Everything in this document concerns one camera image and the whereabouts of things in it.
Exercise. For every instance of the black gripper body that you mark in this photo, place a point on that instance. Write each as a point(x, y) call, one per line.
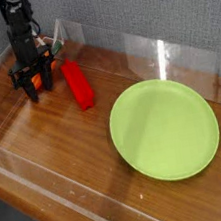
point(20, 70)

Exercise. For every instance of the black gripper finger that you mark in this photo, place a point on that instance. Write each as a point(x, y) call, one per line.
point(29, 88)
point(46, 76)

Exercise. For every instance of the orange toy carrot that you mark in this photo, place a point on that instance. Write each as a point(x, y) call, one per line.
point(37, 81)

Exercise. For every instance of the red cloth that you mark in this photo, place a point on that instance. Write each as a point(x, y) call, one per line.
point(80, 87)

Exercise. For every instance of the green round plate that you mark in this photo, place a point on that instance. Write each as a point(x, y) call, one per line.
point(164, 129)

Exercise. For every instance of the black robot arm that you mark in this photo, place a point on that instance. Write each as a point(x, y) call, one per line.
point(30, 59)

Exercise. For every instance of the clear acrylic enclosure wall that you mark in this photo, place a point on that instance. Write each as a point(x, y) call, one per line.
point(58, 163)

